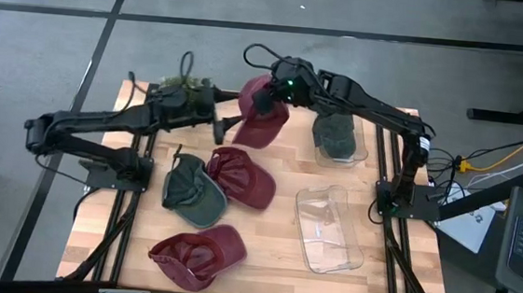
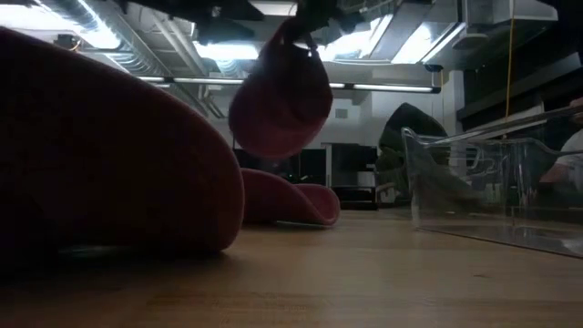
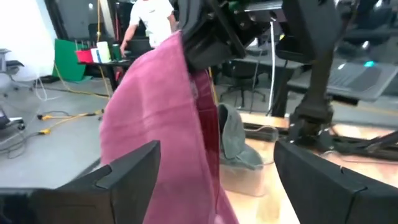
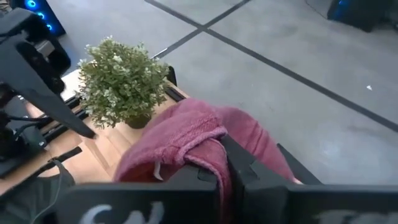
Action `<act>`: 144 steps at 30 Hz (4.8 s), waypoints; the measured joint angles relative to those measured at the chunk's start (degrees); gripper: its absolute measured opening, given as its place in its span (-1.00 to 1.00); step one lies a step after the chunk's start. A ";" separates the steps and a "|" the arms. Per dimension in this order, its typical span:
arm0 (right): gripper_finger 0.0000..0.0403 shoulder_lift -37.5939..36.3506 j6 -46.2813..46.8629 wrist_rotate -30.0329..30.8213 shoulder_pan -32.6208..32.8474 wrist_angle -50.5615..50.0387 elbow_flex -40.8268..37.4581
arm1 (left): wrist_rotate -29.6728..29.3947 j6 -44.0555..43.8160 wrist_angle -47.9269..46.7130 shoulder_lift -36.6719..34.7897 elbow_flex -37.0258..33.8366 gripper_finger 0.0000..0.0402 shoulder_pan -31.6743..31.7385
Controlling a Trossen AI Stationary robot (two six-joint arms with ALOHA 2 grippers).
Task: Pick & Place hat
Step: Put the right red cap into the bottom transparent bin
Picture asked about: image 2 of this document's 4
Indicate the clear plastic bin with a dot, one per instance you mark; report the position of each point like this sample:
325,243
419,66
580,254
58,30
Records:
501,228
387,193

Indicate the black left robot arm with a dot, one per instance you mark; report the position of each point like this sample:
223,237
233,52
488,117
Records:
182,7

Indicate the linear ceiling light bar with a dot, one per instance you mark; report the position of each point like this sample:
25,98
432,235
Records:
205,81

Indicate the black cabinet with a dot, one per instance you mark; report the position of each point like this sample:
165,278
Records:
355,164

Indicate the black ceiling sensor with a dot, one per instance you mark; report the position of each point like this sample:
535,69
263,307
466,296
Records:
68,41

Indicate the person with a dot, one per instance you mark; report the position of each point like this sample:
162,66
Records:
569,159

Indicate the white ceiling duct box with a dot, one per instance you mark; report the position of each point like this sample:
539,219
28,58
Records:
510,9

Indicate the large silver ventilation duct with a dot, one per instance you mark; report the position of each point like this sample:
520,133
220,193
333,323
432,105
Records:
136,64

